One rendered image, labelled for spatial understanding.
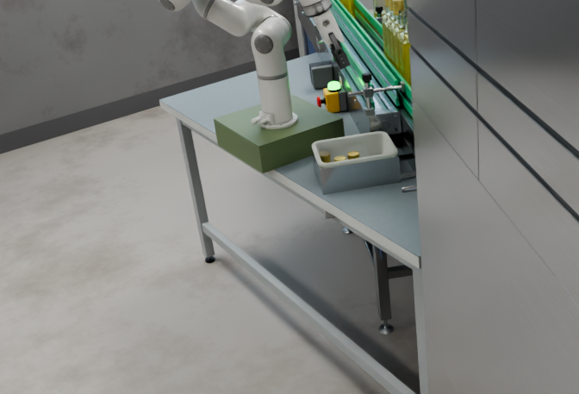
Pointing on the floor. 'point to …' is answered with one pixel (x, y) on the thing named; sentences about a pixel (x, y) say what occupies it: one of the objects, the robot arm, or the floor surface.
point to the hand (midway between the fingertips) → (340, 58)
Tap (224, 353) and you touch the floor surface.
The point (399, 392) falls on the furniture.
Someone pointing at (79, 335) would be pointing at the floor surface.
